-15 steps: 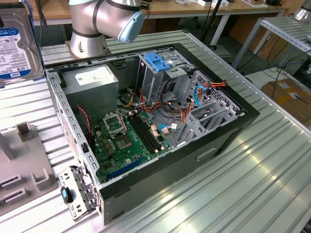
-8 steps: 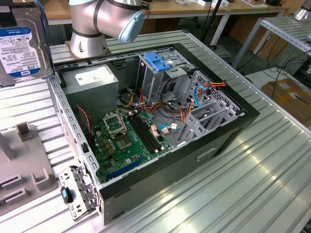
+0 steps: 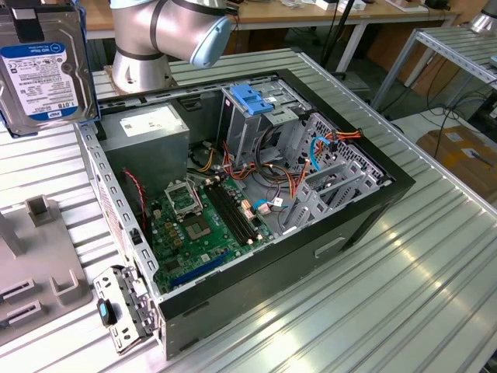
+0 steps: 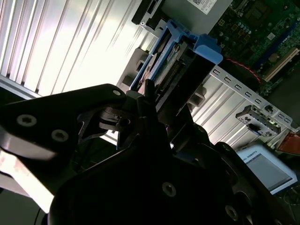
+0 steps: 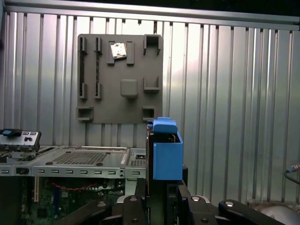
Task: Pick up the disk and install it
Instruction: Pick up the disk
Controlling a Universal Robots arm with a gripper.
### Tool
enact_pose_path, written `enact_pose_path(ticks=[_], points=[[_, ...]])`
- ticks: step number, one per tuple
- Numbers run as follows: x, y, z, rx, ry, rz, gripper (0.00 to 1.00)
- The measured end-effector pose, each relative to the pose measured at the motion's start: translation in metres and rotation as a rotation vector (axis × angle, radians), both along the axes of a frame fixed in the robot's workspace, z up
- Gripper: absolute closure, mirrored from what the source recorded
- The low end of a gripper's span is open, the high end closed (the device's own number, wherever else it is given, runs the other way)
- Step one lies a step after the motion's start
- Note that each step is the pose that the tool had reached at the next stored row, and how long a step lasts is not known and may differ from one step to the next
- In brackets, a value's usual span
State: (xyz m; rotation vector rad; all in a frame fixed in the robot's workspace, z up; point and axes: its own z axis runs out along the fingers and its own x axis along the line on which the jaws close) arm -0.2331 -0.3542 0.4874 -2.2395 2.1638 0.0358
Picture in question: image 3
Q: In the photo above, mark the blue plastic drive bracket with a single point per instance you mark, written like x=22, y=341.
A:
x=248, y=99

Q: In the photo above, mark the black latch with blue button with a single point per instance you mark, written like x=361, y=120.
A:
x=104, y=312

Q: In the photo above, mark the metal optical drive cage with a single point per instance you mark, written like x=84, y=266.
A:
x=240, y=132

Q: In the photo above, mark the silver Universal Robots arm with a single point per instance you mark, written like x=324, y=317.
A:
x=174, y=27

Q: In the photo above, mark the CPU socket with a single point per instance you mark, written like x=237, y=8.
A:
x=198, y=229

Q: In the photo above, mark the small white box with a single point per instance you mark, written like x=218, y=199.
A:
x=326, y=4

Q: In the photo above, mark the black open PC case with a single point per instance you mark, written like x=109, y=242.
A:
x=272, y=279

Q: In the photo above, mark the blue expansion slot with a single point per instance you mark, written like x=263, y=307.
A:
x=200, y=270

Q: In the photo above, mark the metal disk bay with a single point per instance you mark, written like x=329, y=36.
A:
x=310, y=211

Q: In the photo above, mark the brown cardboard boxes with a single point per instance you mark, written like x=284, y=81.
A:
x=392, y=46

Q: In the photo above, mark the black tripod stand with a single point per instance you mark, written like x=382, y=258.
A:
x=334, y=39

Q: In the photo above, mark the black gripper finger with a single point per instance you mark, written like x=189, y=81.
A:
x=29, y=29

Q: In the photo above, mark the green motherboard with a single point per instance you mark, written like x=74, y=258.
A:
x=217, y=249

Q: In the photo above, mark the grey power supply unit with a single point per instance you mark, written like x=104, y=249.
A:
x=147, y=155

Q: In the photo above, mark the cardboard box with label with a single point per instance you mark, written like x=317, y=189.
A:
x=458, y=155

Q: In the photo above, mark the black RAM slot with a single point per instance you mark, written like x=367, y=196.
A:
x=230, y=214
x=234, y=212
x=225, y=216
x=239, y=210

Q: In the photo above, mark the hard disk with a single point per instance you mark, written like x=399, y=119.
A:
x=39, y=81

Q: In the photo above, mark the metal expansion bracket cover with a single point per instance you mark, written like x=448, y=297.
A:
x=116, y=279

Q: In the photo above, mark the grey parts rack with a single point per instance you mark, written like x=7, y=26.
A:
x=39, y=252

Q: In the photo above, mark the metal slat side table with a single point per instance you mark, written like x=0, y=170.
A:
x=446, y=42

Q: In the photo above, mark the wooden desk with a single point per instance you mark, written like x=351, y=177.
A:
x=272, y=12

